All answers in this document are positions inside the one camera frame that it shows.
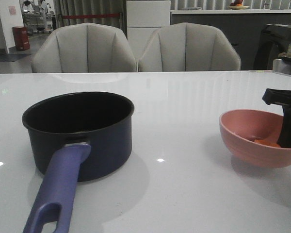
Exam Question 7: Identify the white cabinet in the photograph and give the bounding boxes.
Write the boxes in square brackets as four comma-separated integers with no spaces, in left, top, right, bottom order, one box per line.
[126,0,171,60]

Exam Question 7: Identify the pink bowl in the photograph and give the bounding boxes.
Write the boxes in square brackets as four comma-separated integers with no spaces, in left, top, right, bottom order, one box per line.
[219,109,291,168]

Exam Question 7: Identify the dark blue saucepan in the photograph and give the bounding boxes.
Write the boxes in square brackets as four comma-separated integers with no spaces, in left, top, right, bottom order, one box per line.
[22,92,134,233]

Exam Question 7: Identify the grey counter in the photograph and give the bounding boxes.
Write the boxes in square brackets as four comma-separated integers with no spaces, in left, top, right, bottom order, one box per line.
[171,10,291,70]

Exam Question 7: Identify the fruit plate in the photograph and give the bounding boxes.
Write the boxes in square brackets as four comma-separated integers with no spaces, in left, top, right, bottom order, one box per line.
[228,0,250,10]

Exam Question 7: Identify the grey upholstered chair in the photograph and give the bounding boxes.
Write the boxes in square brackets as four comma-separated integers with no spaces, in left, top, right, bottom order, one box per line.
[138,22,241,72]
[31,23,137,73]

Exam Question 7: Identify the orange ham slices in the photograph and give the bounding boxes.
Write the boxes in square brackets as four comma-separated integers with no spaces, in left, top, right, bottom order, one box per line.
[254,139,281,148]

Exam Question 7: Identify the red barrier belt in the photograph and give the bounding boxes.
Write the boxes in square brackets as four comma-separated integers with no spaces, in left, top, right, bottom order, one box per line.
[61,13,121,19]

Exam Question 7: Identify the red trash bin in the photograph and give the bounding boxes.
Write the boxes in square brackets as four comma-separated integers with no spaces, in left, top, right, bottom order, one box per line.
[12,26,30,50]

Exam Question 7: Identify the left grey upholstered chair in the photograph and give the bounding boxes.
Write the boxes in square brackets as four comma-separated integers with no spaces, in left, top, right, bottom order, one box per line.
[31,23,137,73]

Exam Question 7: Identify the dark appliance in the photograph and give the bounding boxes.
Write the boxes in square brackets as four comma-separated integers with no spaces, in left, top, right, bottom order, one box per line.
[253,24,291,70]

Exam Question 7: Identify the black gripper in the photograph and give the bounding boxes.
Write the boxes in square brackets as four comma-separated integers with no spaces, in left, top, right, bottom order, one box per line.
[262,57,291,148]

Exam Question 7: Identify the right grey upholstered chair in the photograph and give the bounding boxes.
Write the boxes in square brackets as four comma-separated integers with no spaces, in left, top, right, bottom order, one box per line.
[138,22,241,72]

